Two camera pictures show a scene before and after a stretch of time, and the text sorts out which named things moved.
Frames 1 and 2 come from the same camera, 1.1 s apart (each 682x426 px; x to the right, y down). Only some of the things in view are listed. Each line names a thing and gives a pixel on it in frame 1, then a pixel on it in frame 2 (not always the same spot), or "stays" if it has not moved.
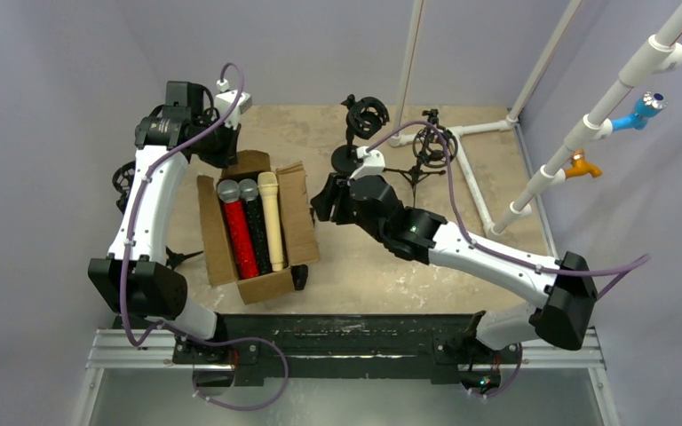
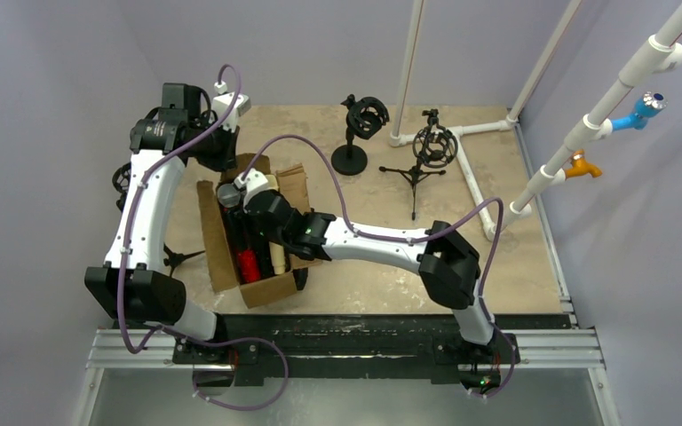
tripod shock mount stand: [434, 147] stays
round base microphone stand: [366, 116] stays
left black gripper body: [219, 149] stays
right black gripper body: [329, 201] -> [246, 214]
